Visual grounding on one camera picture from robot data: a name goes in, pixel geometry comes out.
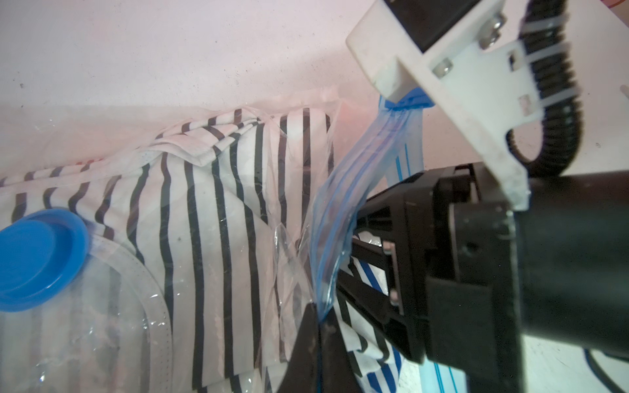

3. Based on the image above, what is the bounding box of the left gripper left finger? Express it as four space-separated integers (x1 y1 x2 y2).
278 303 320 393

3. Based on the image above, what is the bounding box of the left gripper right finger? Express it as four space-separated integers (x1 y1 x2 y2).
319 311 364 393

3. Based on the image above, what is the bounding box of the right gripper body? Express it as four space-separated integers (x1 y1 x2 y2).
337 164 525 392

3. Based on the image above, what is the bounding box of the black white striped tank top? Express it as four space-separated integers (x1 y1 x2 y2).
0 106 404 393

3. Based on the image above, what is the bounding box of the clear vacuum bag blue zipper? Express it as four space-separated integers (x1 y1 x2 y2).
1 89 432 392

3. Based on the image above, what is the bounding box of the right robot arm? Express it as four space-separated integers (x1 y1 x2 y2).
337 1 628 392

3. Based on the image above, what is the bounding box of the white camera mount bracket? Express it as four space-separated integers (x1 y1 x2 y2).
346 1 544 211

